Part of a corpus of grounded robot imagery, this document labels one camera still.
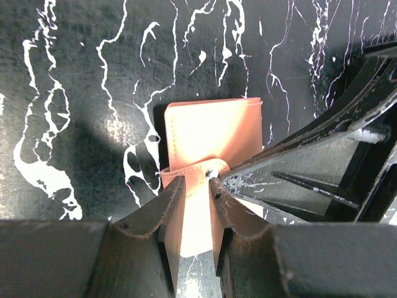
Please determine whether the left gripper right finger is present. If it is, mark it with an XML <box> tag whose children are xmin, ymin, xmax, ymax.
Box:
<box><xmin>209</xmin><ymin>178</ymin><xmax>396</xmax><ymax>297</ymax></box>

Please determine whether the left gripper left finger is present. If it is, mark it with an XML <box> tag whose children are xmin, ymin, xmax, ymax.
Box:
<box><xmin>1</xmin><ymin>176</ymin><xmax>186</xmax><ymax>297</ymax></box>

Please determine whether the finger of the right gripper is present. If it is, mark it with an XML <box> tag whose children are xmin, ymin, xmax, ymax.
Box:
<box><xmin>221</xmin><ymin>42</ymin><xmax>396</xmax><ymax>222</ymax></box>

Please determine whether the pink leather card holder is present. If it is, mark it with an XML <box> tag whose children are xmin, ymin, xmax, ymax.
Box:
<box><xmin>161</xmin><ymin>97</ymin><xmax>262</xmax><ymax>258</ymax></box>

